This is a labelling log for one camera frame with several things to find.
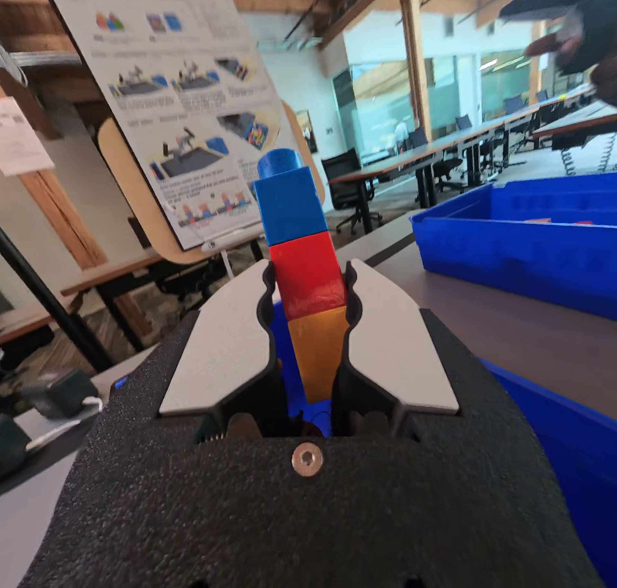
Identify black metal pole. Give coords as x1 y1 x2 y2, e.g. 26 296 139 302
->
0 227 115 373

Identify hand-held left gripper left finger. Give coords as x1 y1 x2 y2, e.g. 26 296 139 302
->
158 259 290 438

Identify instruction poster board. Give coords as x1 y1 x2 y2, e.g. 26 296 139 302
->
36 0 327 267

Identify blue red orange block tower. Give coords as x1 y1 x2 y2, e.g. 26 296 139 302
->
253 148 351 404

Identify white poster stand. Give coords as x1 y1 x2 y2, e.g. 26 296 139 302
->
200 231 256 280

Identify white paper notice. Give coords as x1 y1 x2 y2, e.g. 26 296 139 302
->
0 96 55 178

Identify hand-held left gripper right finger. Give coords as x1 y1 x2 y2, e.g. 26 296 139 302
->
332 258 461 438

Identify blue plastic bin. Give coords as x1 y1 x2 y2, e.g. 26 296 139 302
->
267 299 617 586
410 173 617 321

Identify black office chair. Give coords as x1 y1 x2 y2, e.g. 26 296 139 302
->
320 147 385 235

